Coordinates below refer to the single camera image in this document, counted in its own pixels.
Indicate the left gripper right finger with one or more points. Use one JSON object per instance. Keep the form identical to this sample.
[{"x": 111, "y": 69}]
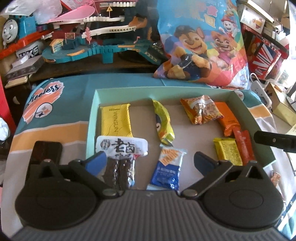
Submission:
[{"x": 213, "y": 172}]

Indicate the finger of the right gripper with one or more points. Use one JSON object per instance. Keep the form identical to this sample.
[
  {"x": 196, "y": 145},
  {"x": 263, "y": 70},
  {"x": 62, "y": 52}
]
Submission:
[{"x": 280, "y": 141}]

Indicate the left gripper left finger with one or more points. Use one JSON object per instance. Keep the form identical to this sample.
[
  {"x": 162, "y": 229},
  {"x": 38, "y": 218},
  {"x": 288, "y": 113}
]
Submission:
[{"x": 87, "y": 170}]

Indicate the yellow square snack packet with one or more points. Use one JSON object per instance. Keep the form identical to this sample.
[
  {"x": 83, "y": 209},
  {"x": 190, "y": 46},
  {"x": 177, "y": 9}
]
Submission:
[{"x": 227, "y": 149}]

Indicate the long red snack packet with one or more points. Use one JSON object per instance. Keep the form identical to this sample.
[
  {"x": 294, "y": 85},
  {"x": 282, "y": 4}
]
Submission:
[{"x": 244, "y": 145}]

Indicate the white label braised meat pack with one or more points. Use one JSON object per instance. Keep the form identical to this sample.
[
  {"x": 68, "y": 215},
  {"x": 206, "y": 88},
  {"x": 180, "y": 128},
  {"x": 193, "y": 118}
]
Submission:
[{"x": 121, "y": 152}]

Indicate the blue white cracker packet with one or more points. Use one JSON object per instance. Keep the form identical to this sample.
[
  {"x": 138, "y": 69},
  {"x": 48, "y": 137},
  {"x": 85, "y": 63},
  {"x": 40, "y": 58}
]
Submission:
[{"x": 168, "y": 168}]

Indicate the black smartphone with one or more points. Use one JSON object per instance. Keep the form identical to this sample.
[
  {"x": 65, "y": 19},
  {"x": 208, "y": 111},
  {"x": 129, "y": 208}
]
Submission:
[{"x": 43, "y": 150}]

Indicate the orange snack bar packet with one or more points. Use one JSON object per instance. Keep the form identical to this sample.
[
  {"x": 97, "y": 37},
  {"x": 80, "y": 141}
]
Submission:
[{"x": 229, "y": 122}]

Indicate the yellow Winsun snack bar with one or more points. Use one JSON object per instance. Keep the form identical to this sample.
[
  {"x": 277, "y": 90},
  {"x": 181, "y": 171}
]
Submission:
[{"x": 115, "y": 120}]

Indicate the yellow green cartoon snack packet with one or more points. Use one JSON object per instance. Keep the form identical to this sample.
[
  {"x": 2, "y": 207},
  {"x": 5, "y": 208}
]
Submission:
[{"x": 163, "y": 124}]

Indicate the mint green cardboard box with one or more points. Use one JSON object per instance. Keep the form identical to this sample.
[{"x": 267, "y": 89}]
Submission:
[{"x": 188, "y": 136}]

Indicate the orange noodle snack packet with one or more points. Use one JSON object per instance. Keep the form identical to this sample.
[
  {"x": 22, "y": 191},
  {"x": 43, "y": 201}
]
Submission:
[{"x": 201, "y": 110}]

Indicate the Union Jack red box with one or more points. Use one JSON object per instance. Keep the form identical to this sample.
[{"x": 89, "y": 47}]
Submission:
[{"x": 262, "y": 54}]

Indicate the Paw Patrol snack bag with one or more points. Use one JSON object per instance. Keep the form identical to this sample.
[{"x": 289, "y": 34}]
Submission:
[{"x": 203, "y": 42}]

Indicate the white HKS box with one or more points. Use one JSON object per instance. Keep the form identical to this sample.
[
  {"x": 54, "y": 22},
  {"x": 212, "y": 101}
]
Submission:
[{"x": 32, "y": 50}]

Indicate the teal toy race track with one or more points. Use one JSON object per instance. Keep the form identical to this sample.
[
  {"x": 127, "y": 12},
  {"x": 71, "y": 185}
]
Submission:
[{"x": 104, "y": 28}]

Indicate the Thomas train toy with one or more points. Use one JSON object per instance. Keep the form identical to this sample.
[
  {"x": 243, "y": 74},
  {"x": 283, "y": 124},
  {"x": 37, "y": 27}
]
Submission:
[{"x": 17, "y": 27}]

